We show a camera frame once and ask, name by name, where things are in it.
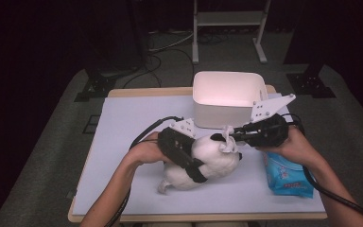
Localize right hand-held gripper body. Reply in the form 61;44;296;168
242;93;297;148

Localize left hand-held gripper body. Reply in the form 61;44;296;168
157;117;198;168

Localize white wet wipe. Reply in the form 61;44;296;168
218;125;239;154

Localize panda plush toy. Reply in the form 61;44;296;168
157;132;244;195

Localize white storage box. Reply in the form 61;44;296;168
192;70;269;131

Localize blue wet wipes pack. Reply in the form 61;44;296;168
264;151;315;199

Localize person's right hand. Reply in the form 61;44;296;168
256;126;317;168

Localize person's left hand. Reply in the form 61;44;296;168
126;131;172;167

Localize black stand base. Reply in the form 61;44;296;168
285;62;337;99
74;67;117;103

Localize dark floor socket plate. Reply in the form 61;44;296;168
82;114;101;134

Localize white metal stand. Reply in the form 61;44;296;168
191;0;272;65

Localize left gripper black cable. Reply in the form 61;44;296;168
105;115;184;227

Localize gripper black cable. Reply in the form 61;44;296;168
105;115;184;227
280;113;363;227

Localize black floor cable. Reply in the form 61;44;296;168
122;46;197;90

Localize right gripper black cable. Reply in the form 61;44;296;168
280;113;363;227

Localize grey floor cable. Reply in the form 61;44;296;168
147;29;196;54

